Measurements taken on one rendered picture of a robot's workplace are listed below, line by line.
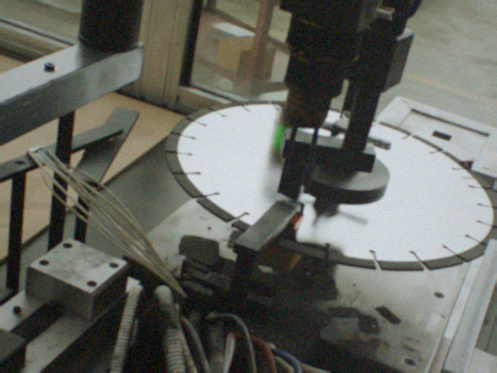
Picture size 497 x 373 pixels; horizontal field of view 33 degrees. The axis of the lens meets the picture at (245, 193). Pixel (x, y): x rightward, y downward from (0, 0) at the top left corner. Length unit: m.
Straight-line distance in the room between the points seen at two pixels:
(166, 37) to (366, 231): 0.74
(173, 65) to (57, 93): 0.72
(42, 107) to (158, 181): 0.52
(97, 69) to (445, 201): 0.37
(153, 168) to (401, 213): 0.52
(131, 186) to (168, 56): 0.32
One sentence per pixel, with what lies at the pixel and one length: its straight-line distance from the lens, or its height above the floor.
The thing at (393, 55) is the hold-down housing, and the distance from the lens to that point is 0.71.
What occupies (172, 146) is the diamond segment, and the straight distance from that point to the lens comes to 0.84.
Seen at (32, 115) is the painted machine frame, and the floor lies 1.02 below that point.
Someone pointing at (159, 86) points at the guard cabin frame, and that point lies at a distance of 1.45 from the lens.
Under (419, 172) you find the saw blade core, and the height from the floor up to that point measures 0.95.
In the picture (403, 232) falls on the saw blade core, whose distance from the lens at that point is 0.78.
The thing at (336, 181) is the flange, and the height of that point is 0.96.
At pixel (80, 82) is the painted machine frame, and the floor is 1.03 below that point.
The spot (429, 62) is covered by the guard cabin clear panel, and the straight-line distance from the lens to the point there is 1.29.
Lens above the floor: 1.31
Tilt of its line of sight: 28 degrees down
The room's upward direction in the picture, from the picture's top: 12 degrees clockwise
